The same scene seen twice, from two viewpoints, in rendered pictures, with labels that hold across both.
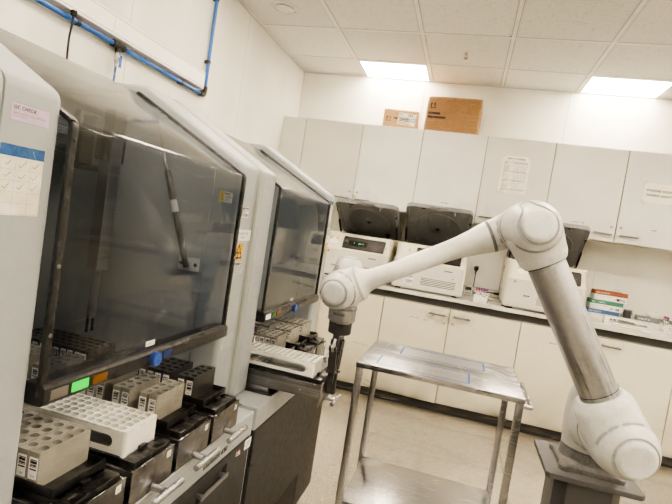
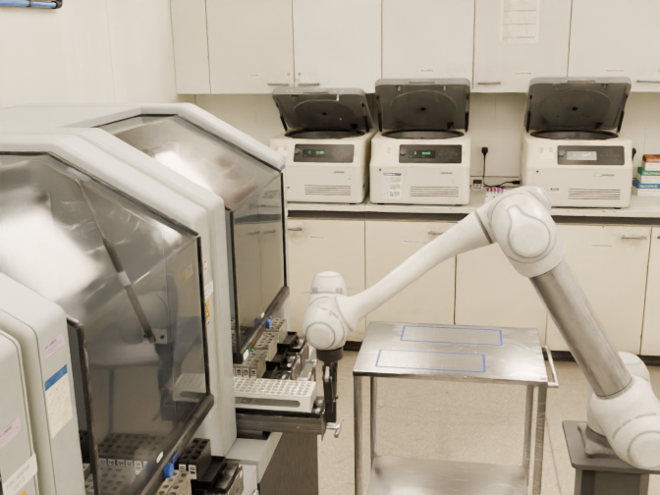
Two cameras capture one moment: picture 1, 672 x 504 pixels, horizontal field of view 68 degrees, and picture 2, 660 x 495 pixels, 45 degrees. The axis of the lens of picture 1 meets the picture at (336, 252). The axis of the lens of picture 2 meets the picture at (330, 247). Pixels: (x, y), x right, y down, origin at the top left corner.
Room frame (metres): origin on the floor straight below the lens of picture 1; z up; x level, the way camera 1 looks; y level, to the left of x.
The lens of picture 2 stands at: (-0.50, 0.10, 1.86)
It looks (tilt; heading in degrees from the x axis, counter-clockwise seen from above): 15 degrees down; 356
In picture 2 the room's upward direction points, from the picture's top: 1 degrees counter-clockwise
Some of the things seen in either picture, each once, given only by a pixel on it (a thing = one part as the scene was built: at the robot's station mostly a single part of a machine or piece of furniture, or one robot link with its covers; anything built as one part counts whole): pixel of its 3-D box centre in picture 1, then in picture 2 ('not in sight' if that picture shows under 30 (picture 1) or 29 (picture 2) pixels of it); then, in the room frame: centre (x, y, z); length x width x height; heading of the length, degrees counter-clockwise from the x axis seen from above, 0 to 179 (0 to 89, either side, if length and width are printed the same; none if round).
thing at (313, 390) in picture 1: (237, 366); (219, 410); (1.67, 0.27, 0.78); 0.73 x 0.14 x 0.09; 76
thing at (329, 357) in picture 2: (338, 335); (329, 359); (1.58, -0.05, 0.96); 0.08 x 0.07 x 0.09; 166
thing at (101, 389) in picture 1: (116, 387); not in sight; (1.14, 0.46, 0.85); 0.12 x 0.02 x 0.06; 166
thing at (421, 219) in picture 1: (434, 248); (422, 137); (4.08, -0.80, 1.24); 0.62 x 0.56 x 0.69; 166
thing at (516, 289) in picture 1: (543, 265); (574, 137); (3.87, -1.62, 1.25); 0.62 x 0.56 x 0.69; 165
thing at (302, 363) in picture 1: (276, 359); (263, 396); (1.63, 0.14, 0.83); 0.30 x 0.10 x 0.06; 76
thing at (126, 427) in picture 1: (78, 420); not in sight; (0.98, 0.47, 0.83); 0.30 x 0.10 x 0.06; 76
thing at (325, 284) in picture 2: (346, 280); (328, 301); (1.57, -0.05, 1.14); 0.13 x 0.11 x 0.16; 170
